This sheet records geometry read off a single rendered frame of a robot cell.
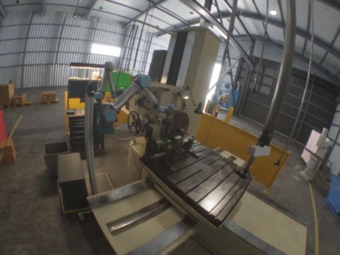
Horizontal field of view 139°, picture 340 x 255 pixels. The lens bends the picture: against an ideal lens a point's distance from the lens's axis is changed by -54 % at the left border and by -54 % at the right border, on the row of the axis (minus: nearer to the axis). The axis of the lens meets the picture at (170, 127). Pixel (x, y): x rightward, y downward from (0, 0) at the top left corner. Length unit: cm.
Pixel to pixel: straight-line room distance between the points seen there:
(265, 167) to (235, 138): 115
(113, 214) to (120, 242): 33
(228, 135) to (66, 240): 417
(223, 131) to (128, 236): 347
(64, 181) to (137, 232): 95
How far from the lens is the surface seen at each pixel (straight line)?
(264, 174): 401
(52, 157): 278
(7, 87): 859
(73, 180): 175
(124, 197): 169
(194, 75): 241
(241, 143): 391
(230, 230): 195
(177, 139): 185
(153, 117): 206
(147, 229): 150
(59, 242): 233
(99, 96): 181
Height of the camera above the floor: 204
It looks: 20 degrees down
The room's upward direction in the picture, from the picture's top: 13 degrees clockwise
